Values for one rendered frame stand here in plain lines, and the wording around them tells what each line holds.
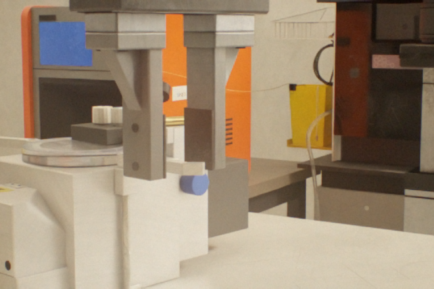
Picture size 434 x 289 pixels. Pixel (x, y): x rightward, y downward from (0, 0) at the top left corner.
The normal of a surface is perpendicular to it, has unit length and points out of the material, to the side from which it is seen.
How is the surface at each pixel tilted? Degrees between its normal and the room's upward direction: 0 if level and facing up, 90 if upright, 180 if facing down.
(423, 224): 90
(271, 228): 0
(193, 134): 90
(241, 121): 90
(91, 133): 90
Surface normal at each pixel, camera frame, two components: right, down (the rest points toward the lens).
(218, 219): 0.73, 0.09
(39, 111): -0.52, 0.11
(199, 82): -0.69, 0.10
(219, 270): 0.00, -0.99
